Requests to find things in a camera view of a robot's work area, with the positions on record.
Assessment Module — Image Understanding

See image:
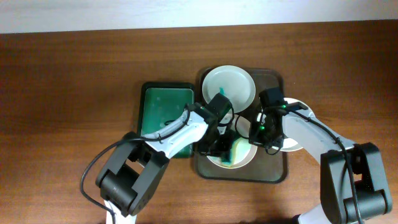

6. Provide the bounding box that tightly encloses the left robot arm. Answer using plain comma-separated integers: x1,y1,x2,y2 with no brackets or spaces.
95,93,233,223

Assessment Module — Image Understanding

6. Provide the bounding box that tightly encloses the green sponge tray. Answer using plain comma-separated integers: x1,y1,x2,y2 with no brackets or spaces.
136,81,196,159

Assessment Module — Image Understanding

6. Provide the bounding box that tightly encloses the white plate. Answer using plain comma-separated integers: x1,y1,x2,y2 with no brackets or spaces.
271,97,315,152
205,113,259,169
201,65,256,113

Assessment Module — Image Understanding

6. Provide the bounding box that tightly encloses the white plate top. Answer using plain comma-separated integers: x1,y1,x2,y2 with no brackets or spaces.
201,65,256,113

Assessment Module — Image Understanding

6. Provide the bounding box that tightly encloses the green yellow sponge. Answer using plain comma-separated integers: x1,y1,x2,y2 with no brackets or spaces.
214,130,239,165

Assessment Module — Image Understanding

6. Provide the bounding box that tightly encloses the brown serving tray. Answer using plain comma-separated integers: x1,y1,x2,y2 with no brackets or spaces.
193,67,289,184

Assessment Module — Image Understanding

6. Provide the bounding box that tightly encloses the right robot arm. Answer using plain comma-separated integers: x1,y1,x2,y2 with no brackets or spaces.
249,87,393,223

